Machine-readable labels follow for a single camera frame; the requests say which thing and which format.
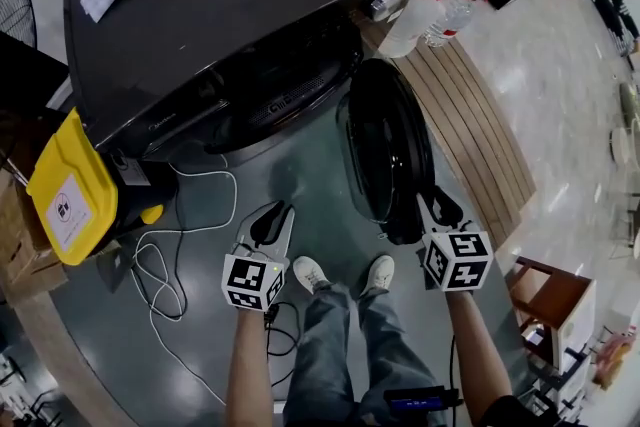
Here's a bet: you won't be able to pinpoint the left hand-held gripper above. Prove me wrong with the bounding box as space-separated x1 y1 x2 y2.
220 200 297 313

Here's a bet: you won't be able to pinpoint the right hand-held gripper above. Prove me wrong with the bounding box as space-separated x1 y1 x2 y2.
415 186 495 293

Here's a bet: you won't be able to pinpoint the round washer door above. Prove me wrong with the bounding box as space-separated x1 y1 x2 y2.
335 57 437 247

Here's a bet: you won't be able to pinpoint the person's right forearm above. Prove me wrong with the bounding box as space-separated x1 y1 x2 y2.
443 288 514 422

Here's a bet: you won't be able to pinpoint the person's left forearm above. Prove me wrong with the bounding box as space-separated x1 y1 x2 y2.
224 306 277 427

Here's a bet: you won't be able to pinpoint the black washing machine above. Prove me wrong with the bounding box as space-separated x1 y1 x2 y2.
63 0 430 167

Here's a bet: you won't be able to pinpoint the person's left white shoe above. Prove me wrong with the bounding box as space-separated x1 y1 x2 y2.
291 255 332 296

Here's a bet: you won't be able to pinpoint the person's white shoe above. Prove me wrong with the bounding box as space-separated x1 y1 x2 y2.
291 255 332 296
358 254 397 300

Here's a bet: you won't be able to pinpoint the wooden slatted step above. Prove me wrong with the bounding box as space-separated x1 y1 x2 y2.
358 9 537 250

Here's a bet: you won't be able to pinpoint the person's right white shoe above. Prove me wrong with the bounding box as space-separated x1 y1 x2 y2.
358 254 397 300

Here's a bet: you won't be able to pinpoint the brown wooden stool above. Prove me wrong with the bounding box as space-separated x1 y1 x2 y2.
506 254 599 382

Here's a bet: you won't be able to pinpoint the person's blue jeans legs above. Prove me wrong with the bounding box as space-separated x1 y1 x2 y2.
281 281 447 427

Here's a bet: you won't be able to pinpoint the black device with blue screen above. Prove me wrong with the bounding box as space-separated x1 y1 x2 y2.
383 384 465 414

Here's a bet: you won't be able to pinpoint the large clear water jug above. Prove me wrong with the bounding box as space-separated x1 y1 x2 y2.
378 0 447 60

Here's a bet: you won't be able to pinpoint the white chair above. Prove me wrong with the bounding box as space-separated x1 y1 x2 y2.
608 117 640 162

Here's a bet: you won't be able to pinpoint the clear water bottle red cap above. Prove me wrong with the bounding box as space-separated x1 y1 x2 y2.
424 0 490 49

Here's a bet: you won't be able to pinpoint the black bin with yellow lid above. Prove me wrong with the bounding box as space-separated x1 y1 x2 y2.
25 106 170 267

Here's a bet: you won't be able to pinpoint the person's black sleeve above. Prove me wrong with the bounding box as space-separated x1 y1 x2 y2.
478 393 557 427

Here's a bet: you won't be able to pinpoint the large cardboard box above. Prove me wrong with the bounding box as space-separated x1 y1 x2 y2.
0 162 70 302

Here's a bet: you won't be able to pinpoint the black fan base box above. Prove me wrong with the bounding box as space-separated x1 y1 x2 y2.
0 31 71 117

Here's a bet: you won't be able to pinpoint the white cable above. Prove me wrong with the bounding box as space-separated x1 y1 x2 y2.
131 161 239 409

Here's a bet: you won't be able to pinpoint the black cable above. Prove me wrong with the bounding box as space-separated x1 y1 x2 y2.
263 301 302 389

